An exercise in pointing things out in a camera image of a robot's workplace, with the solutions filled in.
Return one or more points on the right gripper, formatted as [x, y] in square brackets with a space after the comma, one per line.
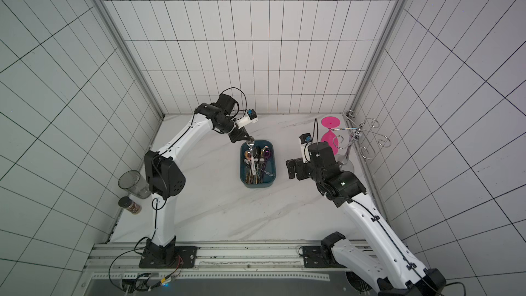
[298, 168]

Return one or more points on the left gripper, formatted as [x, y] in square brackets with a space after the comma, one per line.
[239, 136]

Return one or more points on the gold ornate-handle spoon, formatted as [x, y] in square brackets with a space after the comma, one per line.
[248, 163]

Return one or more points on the teal storage box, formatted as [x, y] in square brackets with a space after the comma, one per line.
[271, 166]

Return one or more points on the silver ladle spoon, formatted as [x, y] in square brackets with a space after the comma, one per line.
[256, 158]

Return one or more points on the gold slim spoon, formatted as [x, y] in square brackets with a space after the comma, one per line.
[260, 168]

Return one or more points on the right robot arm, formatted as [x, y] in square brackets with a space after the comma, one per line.
[394, 270]

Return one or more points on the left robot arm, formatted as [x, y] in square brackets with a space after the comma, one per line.
[166, 180]

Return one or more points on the pink plastic goblet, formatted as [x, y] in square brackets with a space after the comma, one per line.
[331, 123]

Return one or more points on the clear drinking glass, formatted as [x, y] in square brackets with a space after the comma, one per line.
[133, 183]

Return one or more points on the spice shaker bottle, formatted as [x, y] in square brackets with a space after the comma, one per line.
[130, 205]

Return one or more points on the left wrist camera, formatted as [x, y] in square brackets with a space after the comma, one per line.
[249, 117]

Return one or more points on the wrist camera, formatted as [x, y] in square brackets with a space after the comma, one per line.
[249, 117]
[305, 140]

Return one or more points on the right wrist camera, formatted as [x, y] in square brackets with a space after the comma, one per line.
[305, 140]

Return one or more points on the chrome wire cup rack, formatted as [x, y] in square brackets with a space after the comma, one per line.
[364, 137]

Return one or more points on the aluminium mounting rail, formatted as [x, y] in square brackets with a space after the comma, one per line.
[228, 260]

